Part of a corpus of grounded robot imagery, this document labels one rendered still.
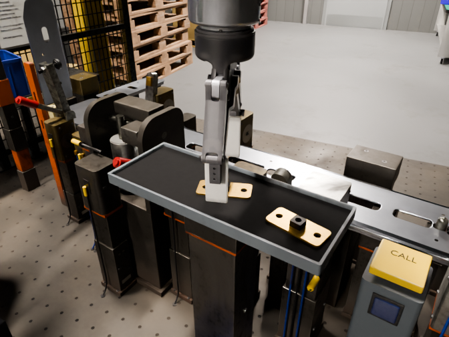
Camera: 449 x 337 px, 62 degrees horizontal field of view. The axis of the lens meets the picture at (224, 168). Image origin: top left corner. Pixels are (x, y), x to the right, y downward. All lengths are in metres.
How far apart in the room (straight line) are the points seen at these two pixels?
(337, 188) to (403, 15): 8.23
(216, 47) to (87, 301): 0.79
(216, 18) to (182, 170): 0.28
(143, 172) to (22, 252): 0.72
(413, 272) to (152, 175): 0.40
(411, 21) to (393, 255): 8.45
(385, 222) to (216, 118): 0.50
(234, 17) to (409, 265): 0.35
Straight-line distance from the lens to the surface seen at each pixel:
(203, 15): 0.45
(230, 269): 0.61
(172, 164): 0.65
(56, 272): 1.18
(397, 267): 0.50
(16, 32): 1.73
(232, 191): 0.57
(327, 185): 0.71
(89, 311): 1.05
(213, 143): 0.44
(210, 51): 0.46
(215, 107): 0.44
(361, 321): 0.55
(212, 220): 0.52
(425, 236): 0.84
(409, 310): 0.51
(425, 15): 8.86
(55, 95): 1.17
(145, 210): 0.88
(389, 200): 0.91
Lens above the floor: 1.49
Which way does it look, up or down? 31 degrees down
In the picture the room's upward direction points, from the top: straight up
